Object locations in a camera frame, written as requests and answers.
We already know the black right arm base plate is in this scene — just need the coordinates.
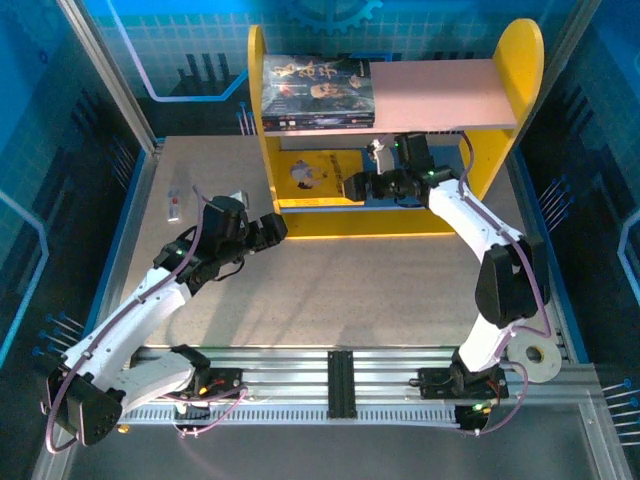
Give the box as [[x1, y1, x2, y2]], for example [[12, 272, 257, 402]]
[[417, 366, 510, 401]]

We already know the aluminium rail frame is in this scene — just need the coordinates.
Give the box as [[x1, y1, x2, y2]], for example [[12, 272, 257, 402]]
[[129, 344, 511, 407]]

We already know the black rail bracket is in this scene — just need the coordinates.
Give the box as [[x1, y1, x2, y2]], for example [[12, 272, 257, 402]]
[[325, 350, 357, 420]]

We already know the blue table side strip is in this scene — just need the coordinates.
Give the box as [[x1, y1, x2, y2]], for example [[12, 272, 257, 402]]
[[74, 147, 154, 364], [509, 147, 592, 364]]

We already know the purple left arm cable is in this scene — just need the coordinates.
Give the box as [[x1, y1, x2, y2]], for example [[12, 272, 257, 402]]
[[43, 184, 251, 455]]

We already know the dark blue portrait cover book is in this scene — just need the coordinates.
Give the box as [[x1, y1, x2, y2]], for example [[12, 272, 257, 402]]
[[263, 120, 376, 130], [260, 53, 377, 120]]

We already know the grey slotted cable duct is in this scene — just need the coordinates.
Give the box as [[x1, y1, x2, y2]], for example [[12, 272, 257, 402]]
[[122, 403, 461, 427]]

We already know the yellow bookshelf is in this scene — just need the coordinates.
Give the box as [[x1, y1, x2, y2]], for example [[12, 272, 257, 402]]
[[248, 18, 545, 239]]

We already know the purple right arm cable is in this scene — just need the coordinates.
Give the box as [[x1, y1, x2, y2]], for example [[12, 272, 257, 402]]
[[457, 130, 554, 437]]

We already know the yellow book boy witch print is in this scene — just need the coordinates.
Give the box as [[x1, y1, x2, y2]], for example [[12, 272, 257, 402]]
[[278, 148, 367, 201]]

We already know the small black controller box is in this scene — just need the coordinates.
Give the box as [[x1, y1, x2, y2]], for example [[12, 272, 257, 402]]
[[172, 397, 211, 431], [455, 402, 496, 435]]

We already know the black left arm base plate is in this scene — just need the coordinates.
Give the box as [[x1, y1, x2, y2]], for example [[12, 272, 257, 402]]
[[152, 366, 245, 401]]

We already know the white tape roll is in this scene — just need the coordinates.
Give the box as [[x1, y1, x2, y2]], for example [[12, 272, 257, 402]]
[[501, 329, 562, 385]]

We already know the aluminium enclosure post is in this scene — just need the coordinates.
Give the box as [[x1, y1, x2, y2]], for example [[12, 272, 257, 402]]
[[55, 0, 160, 154], [542, 0, 604, 101]]

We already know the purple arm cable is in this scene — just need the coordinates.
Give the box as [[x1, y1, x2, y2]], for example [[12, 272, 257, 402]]
[[43, 184, 251, 455], [457, 130, 554, 437]]

